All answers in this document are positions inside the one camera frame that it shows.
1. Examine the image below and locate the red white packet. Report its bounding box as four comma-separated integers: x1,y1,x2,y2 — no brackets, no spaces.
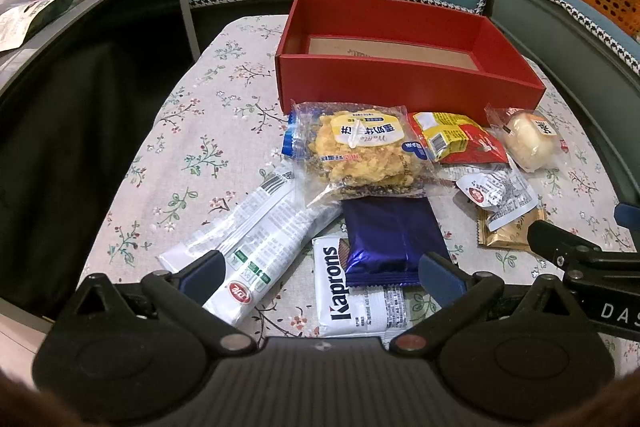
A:
438,162,509,183

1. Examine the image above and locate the round cake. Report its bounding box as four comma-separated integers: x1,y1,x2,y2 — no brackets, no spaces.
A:
485,105,570,173

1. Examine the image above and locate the blue coconut snack packet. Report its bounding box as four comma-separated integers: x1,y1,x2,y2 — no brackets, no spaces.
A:
281,110,435,160

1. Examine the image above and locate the white small snack packet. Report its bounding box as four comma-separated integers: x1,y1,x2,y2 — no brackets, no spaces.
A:
456,160,538,232

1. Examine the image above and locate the gold foil snack packet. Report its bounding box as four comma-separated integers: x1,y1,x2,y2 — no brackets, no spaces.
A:
477,207,547,253

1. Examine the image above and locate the white paper on side table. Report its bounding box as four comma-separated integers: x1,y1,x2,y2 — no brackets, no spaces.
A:
1,0,74,52

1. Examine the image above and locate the red yellow snack bag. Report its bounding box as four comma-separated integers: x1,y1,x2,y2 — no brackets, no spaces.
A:
409,112,508,165

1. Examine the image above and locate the white long snack packet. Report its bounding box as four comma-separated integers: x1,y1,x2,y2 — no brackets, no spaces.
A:
158,162,341,326

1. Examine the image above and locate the white Kaprons wafer packet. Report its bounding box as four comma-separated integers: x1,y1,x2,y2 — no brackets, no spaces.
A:
312,235,410,343

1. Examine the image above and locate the clear yellow egg crisp packet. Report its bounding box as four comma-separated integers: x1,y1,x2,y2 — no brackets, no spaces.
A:
291,102,439,206

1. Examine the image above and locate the dark blue foil packet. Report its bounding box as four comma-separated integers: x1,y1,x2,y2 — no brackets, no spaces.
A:
342,197,449,287

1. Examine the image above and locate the floral tablecloth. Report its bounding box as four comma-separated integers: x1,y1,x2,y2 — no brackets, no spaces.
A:
78,15,640,377

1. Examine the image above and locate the red cardboard box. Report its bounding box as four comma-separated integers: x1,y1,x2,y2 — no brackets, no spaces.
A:
274,0,546,124

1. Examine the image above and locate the dark side table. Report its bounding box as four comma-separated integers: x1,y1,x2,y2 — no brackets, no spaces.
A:
1,0,200,319

